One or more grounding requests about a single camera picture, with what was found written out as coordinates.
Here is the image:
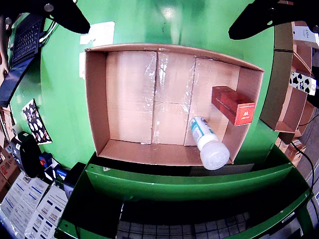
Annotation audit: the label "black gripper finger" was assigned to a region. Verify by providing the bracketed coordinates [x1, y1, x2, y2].
[228, 0, 319, 40]
[0, 0, 90, 34]

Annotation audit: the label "red carton box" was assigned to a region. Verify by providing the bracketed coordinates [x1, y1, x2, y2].
[211, 86, 256, 126]

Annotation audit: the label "white carton box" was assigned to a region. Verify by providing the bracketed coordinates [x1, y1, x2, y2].
[293, 24, 319, 49]

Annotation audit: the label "open brown cardboard box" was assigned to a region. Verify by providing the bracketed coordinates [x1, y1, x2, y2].
[274, 21, 319, 77]
[259, 49, 318, 145]

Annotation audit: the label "cow print carton box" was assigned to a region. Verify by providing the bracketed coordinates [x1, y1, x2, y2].
[289, 71, 317, 96]

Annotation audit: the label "shallow cardboard tray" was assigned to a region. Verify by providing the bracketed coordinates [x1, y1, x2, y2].
[84, 43, 265, 167]

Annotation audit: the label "printed brown cardboard box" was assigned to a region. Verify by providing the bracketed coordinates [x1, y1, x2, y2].
[275, 139, 308, 168]

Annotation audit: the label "small blue and red box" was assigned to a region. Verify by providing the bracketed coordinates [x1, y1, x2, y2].
[38, 152, 53, 168]

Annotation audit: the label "black laptop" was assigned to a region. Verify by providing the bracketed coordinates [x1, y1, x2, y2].
[0, 13, 47, 108]

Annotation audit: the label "black and white sticker sheet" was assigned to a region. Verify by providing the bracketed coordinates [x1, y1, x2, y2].
[22, 99, 53, 145]

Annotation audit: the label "white bottle with teal label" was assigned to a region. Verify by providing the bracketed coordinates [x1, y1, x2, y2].
[188, 116, 230, 171]

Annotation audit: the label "black rounded device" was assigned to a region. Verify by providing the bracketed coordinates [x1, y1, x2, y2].
[19, 135, 42, 179]

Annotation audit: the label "green metal shelf unit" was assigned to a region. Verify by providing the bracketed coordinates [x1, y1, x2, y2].
[54, 146, 315, 239]

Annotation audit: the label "printed paper sheets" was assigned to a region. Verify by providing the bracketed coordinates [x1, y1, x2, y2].
[0, 171, 68, 239]

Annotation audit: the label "thin black cable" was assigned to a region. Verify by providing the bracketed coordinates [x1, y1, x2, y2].
[290, 141, 317, 190]

